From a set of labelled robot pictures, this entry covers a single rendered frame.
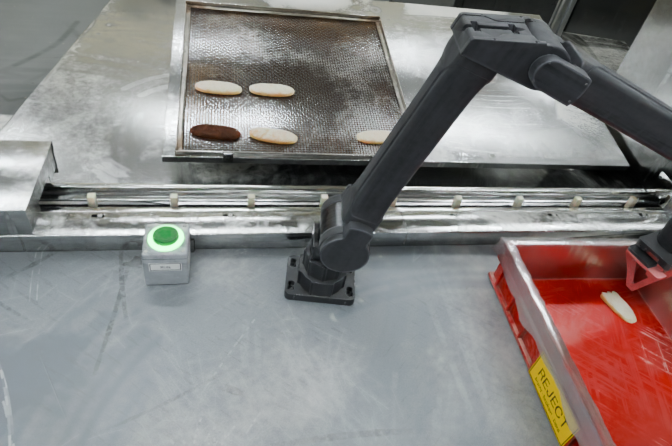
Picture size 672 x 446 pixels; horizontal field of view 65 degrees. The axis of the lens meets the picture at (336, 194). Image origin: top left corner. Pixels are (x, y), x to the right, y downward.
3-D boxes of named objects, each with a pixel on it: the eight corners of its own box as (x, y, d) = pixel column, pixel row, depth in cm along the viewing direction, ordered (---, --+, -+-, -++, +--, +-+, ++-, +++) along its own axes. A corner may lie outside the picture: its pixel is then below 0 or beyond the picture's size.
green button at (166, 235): (152, 250, 84) (151, 243, 83) (154, 231, 87) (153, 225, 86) (178, 249, 85) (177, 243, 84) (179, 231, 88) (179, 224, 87)
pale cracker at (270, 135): (247, 140, 108) (248, 136, 107) (250, 126, 110) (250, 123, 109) (296, 146, 109) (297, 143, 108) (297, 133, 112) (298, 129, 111)
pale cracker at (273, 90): (249, 95, 116) (249, 91, 115) (249, 83, 118) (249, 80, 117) (294, 98, 118) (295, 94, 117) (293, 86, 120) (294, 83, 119)
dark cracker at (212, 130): (188, 137, 106) (188, 133, 105) (191, 123, 108) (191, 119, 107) (239, 142, 107) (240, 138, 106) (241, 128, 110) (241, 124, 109)
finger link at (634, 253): (663, 296, 92) (695, 260, 86) (635, 306, 89) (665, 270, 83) (633, 267, 96) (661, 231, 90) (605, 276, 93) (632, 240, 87)
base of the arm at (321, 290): (283, 299, 89) (353, 306, 91) (287, 268, 84) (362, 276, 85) (287, 260, 96) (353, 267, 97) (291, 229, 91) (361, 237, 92)
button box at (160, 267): (142, 299, 89) (136, 255, 82) (147, 263, 95) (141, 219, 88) (193, 297, 91) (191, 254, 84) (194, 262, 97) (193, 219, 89)
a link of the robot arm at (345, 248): (469, -23, 63) (487, 11, 56) (557, 25, 67) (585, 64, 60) (311, 218, 90) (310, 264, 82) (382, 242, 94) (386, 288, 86)
